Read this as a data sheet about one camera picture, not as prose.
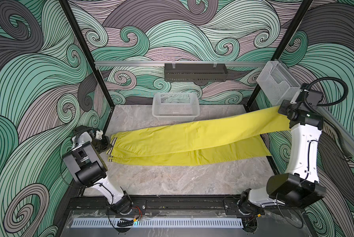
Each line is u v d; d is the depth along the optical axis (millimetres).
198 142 821
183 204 748
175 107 1182
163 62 941
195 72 926
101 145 771
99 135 836
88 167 475
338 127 561
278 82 775
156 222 698
